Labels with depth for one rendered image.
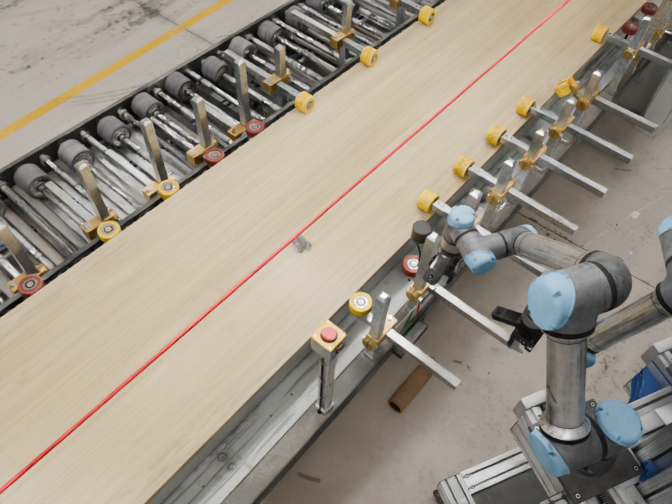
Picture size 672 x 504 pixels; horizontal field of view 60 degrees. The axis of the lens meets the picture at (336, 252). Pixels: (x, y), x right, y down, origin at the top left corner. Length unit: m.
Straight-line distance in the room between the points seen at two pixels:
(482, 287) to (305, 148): 1.31
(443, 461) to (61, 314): 1.69
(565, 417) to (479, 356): 1.56
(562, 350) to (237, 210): 1.33
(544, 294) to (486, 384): 1.69
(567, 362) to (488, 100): 1.67
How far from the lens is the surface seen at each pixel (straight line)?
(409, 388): 2.78
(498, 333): 2.08
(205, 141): 2.51
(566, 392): 1.44
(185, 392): 1.88
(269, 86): 2.65
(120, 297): 2.10
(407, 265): 2.09
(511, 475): 2.59
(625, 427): 1.61
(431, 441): 2.79
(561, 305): 1.27
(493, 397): 2.94
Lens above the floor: 2.61
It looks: 54 degrees down
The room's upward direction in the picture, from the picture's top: 4 degrees clockwise
